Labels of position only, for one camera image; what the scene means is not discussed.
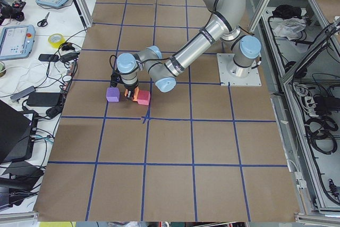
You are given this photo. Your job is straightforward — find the black laptop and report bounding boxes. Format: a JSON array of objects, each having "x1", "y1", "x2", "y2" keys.
[{"x1": 1, "y1": 102, "x2": 38, "y2": 163}]

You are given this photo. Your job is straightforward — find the yellow tape roll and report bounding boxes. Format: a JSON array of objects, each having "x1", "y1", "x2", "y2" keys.
[{"x1": 48, "y1": 33, "x2": 66, "y2": 49}]

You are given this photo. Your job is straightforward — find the near teach pendant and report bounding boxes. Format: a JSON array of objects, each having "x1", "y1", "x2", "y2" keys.
[{"x1": 1, "y1": 24, "x2": 36, "y2": 61}]

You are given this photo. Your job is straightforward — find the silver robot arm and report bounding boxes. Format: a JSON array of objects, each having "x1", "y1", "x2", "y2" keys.
[{"x1": 115, "y1": 0, "x2": 261, "y2": 101}]

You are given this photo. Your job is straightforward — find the orange foam block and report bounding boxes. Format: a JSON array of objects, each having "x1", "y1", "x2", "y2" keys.
[{"x1": 133, "y1": 87, "x2": 139, "y2": 102}]

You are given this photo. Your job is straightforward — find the black power brick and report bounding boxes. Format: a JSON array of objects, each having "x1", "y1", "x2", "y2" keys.
[{"x1": 27, "y1": 92, "x2": 61, "y2": 107}]

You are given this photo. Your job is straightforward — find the red foam block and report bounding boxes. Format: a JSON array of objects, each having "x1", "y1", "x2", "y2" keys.
[{"x1": 137, "y1": 90, "x2": 150, "y2": 105}]

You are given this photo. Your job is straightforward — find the black handled scissors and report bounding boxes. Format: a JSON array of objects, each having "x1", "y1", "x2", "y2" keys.
[{"x1": 37, "y1": 12, "x2": 50, "y2": 28}]

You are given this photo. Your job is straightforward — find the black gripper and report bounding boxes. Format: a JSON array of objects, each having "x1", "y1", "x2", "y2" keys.
[{"x1": 124, "y1": 82, "x2": 139, "y2": 101}]

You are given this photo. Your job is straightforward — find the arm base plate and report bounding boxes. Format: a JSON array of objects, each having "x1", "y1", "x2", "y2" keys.
[{"x1": 217, "y1": 53, "x2": 261, "y2": 87}]

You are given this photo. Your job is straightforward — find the purple foam block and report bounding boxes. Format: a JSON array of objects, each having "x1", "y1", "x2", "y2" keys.
[{"x1": 106, "y1": 87, "x2": 120, "y2": 102}]

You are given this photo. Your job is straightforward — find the black phone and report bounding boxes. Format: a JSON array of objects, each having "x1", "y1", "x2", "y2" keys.
[{"x1": 38, "y1": 54, "x2": 59, "y2": 62}]

